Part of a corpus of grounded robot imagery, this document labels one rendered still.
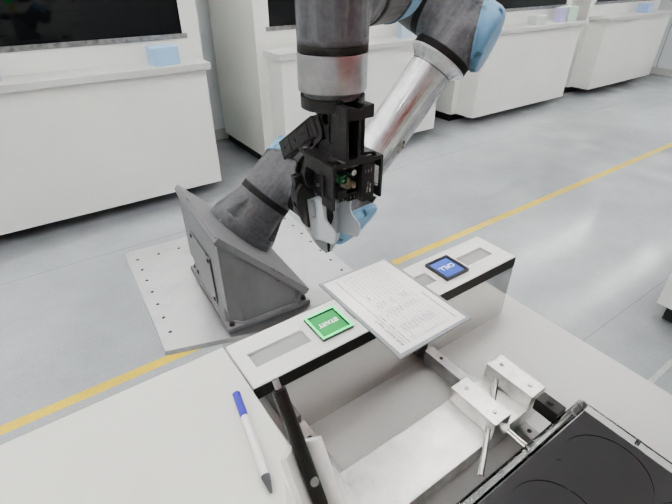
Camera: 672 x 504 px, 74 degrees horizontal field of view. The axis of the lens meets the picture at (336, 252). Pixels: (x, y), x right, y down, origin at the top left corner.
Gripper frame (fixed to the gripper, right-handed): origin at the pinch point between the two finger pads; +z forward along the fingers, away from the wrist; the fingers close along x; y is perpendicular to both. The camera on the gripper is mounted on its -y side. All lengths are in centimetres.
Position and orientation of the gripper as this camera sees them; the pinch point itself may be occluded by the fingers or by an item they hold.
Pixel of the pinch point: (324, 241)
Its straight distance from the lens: 61.3
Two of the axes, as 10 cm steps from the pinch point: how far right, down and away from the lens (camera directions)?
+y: 5.7, 4.4, -6.9
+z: 0.0, 8.4, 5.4
